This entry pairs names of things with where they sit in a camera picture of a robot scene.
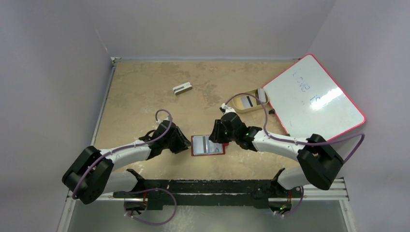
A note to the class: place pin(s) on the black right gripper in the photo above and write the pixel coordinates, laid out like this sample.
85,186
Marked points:
219,133

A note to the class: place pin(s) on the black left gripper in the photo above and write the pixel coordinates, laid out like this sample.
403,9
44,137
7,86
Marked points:
182,143

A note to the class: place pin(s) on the red card holder wallet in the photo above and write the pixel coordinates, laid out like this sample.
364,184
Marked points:
215,148

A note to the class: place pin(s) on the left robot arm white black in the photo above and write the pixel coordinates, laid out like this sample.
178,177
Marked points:
90,173

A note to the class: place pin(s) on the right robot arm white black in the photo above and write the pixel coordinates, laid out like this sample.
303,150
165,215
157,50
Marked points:
319,165

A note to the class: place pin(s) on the loose card in tray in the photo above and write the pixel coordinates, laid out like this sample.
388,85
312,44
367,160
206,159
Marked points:
247,102

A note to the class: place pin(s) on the stack of white cards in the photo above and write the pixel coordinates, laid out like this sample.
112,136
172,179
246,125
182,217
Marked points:
262,95

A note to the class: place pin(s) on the white grey card reader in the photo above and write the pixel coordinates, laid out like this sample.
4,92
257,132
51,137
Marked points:
182,88

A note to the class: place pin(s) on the beige oval tray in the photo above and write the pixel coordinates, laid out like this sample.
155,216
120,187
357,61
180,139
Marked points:
237,104

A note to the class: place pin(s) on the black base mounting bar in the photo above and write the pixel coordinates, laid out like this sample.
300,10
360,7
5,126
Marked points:
257,193

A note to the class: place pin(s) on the pink-framed whiteboard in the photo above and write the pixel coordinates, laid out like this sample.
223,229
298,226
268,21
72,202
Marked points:
307,100

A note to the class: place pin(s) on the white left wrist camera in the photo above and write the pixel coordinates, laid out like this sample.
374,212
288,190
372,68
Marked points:
159,121

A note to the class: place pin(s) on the aluminium table frame rail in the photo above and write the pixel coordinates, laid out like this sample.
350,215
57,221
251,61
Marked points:
93,172

